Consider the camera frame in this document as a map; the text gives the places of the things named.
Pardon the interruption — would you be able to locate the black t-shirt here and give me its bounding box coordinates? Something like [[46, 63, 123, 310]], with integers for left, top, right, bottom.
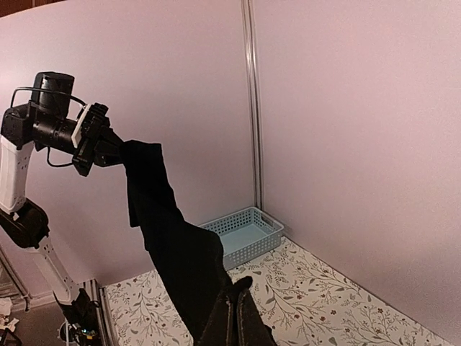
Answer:
[[119, 140, 253, 345]]

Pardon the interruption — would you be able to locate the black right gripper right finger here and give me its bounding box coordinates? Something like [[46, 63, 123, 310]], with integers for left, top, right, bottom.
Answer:
[[237, 290, 277, 346]]

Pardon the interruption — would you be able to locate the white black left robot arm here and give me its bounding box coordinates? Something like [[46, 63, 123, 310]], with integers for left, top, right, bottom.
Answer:
[[1, 71, 122, 345]]

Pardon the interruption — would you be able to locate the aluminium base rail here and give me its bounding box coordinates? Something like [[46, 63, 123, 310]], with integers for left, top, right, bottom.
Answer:
[[81, 279, 119, 346]]

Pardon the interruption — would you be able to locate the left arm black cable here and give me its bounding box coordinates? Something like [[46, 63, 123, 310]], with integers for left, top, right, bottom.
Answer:
[[10, 85, 87, 170]]

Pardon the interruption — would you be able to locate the light blue plastic basket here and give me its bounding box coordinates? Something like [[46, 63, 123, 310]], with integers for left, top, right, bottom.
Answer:
[[200, 207, 285, 270]]

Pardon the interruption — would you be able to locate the left aluminium frame post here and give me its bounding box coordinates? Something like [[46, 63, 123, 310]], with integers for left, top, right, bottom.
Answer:
[[241, 0, 264, 210]]

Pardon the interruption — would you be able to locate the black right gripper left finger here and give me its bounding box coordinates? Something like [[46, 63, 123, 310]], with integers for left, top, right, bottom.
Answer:
[[197, 291, 238, 346]]

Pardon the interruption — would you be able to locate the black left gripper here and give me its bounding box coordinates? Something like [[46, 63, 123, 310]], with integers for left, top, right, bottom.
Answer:
[[72, 124, 123, 177]]

